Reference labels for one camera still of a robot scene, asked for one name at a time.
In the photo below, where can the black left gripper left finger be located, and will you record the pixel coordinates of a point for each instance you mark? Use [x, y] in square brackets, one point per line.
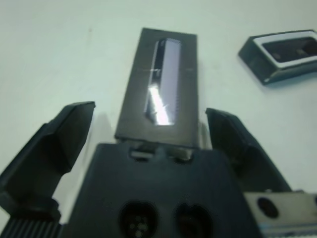
[47, 153]

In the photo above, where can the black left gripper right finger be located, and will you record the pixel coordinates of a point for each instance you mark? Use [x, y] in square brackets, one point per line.
[237, 143]

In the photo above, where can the black box lid with window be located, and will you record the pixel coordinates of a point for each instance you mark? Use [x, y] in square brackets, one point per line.
[188, 99]

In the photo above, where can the black box with white insert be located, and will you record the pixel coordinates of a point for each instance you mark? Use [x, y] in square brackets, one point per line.
[255, 62]

